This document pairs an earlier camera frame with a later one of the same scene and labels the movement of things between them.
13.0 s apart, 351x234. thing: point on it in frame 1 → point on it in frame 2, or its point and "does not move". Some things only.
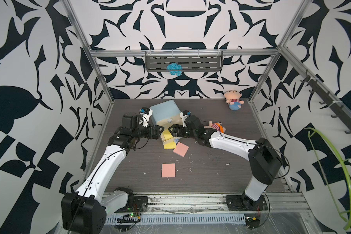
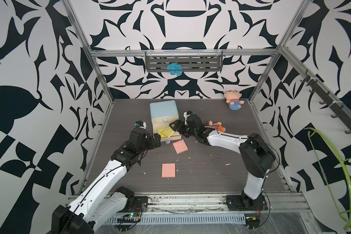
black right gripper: [180, 126] does not move
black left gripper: [156, 133] → [157, 139]
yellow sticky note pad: [167, 134] does not move
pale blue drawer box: [166, 114] does not move
